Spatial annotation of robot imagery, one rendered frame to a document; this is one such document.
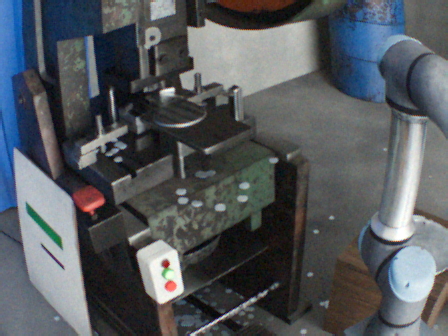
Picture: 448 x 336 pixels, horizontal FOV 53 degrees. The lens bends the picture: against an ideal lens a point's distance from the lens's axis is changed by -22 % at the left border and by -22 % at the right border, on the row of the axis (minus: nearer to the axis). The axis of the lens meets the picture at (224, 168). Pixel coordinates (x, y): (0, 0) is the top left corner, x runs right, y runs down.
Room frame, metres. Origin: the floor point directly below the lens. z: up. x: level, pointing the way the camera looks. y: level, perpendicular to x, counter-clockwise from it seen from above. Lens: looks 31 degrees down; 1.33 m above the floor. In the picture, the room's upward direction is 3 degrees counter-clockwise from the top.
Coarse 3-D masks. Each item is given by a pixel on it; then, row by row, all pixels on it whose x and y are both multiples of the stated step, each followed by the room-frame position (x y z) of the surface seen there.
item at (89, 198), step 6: (90, 186) 0.92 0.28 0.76; (78, 192) 0.90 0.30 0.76; (84, 192) 0.90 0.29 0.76; (90, 192) 0.90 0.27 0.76; (96, 192) 0.90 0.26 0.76; (78, 198) 0.88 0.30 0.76; (84, 198) 0.88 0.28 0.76; (90, 198) 0.88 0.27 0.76; (96, 198) 0.88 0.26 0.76; (102, 198) 0.88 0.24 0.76; (78, 204) 0.87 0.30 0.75; (84, 204) 0.86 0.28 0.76; (90, 204) 0.86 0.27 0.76; (96, 204) 0.87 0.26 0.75; (102, 204) 0.88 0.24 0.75; (84, 210) 0.85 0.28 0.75; (90, 210) 0.88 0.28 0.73
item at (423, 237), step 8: (416, 224) 1.21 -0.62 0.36; (432, 224) 1.19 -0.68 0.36; (416, 232) 1.17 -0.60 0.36; (424, 232) 1.16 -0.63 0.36; (432, 232) 1.15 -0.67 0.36; (440, 232) 1.14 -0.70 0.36; (416, 240) 1.12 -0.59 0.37; (424, 240) 1.11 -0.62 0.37; (432, 240) 1.10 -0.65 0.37; (440, 240) 1.10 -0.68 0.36; (424, 248) 1.07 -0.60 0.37; (432, 248) 1.06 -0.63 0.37; (440, 248) 1.06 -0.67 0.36; (440, 256) 1.02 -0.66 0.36; (440, 264) 0.99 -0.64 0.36; (440, 272) 0.95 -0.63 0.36
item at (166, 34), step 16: (144, 0) 1.18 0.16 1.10; (160, 0) 1.21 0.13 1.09; (176, 0) 1.24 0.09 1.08; (160, 16) 1.21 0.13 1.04; (176, 16) 1.24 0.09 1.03; (160, 32) 1.21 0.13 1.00; (176, 32) 1.24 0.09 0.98; (128, 48) 1.20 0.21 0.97; (144, 48) 1.18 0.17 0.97; (160, 48) 1.17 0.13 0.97; (176, 48) 1.20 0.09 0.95; (128, 64) 1.21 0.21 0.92; (144, 64) 1.18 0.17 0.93; (160, 64) 1.17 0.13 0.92; (176, 64) 1.20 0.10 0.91
